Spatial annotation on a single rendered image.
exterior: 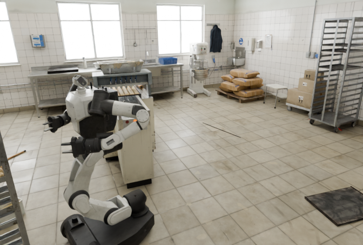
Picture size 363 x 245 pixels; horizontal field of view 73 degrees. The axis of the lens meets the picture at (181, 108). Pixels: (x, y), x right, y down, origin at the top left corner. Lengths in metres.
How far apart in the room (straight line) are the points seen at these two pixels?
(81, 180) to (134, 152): 0.92
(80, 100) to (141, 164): 1.35
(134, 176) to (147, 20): 4.63
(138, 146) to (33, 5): 4.51
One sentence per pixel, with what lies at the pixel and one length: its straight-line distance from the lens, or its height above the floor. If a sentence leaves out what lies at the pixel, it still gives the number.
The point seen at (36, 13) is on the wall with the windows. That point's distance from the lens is 6.41.
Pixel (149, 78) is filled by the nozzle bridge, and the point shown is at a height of 1.10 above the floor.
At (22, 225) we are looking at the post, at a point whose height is 0.67.
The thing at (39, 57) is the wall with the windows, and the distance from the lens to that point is 6.43.
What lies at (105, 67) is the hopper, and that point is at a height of 1.26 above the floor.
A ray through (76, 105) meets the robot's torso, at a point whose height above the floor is 1.24.
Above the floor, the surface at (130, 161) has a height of 0.34.
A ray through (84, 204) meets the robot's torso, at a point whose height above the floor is 0.53.
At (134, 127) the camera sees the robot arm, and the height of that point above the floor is 1.13.
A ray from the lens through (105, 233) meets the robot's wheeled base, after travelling 2.24.
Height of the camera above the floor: 1.67
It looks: 18 degrees down
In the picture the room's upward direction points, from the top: 1 degrees counter-clockwise
